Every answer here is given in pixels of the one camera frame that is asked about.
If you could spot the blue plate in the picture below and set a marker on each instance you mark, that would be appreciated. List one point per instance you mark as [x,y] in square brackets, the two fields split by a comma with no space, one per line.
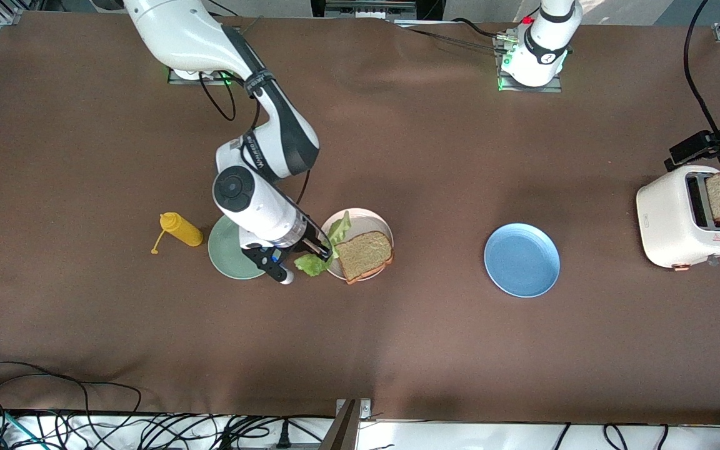
[522,259]

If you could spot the aluminium camera pole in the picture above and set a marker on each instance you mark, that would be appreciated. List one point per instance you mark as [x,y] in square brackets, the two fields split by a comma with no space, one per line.
[344,431]

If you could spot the green plate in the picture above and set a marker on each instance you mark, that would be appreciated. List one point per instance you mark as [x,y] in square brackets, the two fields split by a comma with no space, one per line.
[225,250]

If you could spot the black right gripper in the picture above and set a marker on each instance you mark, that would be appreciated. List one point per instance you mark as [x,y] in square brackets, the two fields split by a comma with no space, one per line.
[311,241]

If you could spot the black equipment frame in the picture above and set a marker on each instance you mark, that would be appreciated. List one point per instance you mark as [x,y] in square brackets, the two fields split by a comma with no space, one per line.
[429,7]

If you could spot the beige plate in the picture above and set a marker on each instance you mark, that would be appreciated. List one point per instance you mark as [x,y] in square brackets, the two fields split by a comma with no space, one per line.
[366,222]

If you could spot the green lettuce leaf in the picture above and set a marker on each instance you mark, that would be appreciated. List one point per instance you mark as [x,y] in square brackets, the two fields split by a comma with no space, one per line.
[313,265]

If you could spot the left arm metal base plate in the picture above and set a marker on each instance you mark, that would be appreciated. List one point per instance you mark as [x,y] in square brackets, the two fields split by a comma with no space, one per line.
[557,89]

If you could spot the white toaster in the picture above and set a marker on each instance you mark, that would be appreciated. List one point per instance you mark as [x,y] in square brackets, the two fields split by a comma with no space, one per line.
[666,225]

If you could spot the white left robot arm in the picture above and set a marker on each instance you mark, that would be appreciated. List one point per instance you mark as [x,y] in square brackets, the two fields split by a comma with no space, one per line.
[547,44]

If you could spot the yellow mustard squeeze bottle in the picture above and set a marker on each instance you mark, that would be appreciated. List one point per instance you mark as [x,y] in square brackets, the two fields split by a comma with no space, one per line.
[185,231]

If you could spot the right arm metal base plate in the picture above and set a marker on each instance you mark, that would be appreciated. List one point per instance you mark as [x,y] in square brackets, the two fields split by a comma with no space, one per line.
[179,78]

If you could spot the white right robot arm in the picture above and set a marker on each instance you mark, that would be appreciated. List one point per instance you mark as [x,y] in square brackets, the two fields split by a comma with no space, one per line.
[172,31]

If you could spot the brown table cloth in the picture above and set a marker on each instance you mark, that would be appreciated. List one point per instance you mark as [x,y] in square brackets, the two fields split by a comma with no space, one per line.
[397,156]

